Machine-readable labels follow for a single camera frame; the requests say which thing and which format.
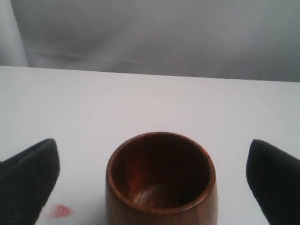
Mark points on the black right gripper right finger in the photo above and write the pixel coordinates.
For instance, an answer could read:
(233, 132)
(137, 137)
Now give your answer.
(274, 179)

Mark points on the white backdrop curtain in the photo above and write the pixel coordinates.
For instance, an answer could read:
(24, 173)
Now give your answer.
(238, 39)

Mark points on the red stain mark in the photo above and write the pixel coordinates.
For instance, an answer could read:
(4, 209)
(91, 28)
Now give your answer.
(59, 211)

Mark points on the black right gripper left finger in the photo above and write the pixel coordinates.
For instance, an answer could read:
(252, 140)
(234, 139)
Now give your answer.
(26, 182)

